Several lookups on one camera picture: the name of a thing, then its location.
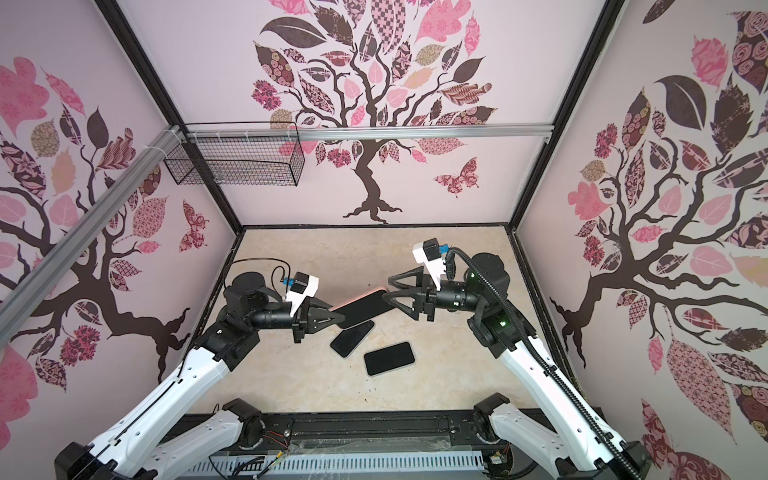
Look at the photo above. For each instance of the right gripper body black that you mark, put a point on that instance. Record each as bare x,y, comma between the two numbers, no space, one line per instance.
434,300

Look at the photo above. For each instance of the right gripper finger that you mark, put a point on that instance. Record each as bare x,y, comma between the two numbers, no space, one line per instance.
407,301
410,279

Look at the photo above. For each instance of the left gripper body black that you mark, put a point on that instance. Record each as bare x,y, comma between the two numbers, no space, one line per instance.
299,323

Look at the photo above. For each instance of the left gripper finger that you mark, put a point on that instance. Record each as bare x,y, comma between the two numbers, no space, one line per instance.
315,323
318,311

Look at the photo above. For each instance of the black smartphone from pink case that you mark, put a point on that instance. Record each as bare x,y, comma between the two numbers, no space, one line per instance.
355,317

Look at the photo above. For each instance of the pink silicone phone case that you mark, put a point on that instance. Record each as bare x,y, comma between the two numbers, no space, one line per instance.
369,301

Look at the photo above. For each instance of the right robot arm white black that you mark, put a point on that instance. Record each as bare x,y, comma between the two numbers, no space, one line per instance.
528,360

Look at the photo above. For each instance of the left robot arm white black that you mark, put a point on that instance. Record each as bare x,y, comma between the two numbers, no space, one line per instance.
180,384

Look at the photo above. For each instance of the middle black smartphone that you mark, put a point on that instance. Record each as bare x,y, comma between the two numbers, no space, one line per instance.
348,340

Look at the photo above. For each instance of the right black smartphone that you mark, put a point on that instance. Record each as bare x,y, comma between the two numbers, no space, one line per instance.
389,358

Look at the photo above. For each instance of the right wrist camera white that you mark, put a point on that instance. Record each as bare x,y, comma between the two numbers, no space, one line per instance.
430,254

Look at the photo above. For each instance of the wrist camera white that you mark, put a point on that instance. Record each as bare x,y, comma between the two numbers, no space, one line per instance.
300,287
430,254

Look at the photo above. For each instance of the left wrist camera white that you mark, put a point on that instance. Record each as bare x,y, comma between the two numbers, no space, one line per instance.
300,287

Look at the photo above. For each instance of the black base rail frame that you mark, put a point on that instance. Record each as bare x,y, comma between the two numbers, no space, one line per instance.
281,429

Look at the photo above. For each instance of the black wire basket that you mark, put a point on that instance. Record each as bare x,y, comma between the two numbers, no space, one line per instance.
258,153

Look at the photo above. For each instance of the white slotted cable duct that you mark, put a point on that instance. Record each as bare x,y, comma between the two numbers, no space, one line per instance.
335,466

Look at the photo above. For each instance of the aluminium rail back wall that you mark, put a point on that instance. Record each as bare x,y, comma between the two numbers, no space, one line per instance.
375,133

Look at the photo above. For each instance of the aluminium rail wall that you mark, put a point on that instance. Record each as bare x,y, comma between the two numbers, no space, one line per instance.
375,133
24,299

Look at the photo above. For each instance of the aluminium rail left wall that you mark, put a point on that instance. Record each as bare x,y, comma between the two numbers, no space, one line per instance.
24,299

